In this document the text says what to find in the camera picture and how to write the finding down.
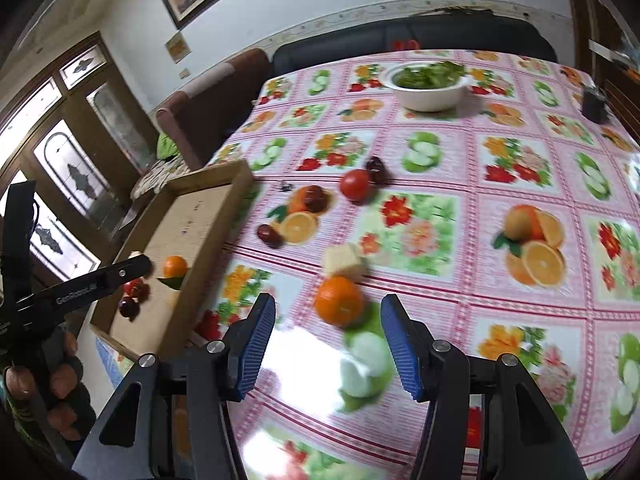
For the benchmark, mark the red jujube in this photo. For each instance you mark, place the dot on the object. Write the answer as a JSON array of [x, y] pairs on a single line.
[[270, 235]]

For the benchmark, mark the dark cherry tomato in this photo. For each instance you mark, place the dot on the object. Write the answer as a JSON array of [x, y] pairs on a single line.
[[315, 199]]

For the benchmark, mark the mandarin with green leaf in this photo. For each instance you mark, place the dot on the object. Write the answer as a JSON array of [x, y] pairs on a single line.
[[175, 266]]

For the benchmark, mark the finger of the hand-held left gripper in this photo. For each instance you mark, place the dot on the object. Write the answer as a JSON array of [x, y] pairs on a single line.
[[90, 287]]

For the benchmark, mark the wooden tray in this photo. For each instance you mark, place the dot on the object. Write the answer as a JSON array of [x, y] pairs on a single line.
[[190, 220]]

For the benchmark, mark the wall switch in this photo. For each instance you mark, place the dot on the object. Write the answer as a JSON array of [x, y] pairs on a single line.
[[185, 74]]

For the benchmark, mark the dark purple plum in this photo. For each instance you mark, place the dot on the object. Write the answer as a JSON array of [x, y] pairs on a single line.
[[376, 170]]

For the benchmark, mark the small black motor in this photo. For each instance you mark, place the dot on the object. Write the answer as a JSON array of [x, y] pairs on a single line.
[[594, 105]]

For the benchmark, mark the wooden glass door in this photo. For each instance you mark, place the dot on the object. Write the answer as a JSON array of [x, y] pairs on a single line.
[[65, 160]]

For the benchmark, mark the white bowl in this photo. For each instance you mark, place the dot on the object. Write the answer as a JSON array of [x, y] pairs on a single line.
[[430, 97]]

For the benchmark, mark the person's left hand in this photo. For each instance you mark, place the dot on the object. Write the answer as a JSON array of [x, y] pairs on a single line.
[[64, 380]]

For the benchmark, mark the green cushion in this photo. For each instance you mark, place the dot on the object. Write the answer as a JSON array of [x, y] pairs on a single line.
[[167, 146]]

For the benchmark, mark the brown armchair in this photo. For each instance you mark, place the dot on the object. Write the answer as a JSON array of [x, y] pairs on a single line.
[[210, 95]]

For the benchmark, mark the small red object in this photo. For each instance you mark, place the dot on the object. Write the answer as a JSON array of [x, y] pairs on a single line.
[[405, 44]]

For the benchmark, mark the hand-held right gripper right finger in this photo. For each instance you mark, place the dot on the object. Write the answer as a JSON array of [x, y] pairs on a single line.
[[402, 350]]

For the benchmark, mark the orange mandarin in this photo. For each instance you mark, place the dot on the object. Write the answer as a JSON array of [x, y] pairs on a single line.
[[339, 301]]

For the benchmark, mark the green leafy vegetables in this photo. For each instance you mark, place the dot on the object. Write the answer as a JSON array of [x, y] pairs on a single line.
[[430, 74]]

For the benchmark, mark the small wall calendar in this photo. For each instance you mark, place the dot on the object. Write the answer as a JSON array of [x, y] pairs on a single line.
[[177, 47]]

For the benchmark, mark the black leather sofa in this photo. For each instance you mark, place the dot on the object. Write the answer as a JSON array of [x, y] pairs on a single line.
[[450, 35]]

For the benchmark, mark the large dark red plum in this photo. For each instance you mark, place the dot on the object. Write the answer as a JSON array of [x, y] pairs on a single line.
[[129, 307]]

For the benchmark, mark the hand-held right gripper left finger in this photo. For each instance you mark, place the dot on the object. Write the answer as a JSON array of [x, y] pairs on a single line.
[[255, 350]]

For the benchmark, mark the floral blanket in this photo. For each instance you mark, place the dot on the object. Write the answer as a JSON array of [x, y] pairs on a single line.
[[155, 177]]

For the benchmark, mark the blue patterned tablecloth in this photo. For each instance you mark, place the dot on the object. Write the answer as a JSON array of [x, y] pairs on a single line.
[[110, 360]]

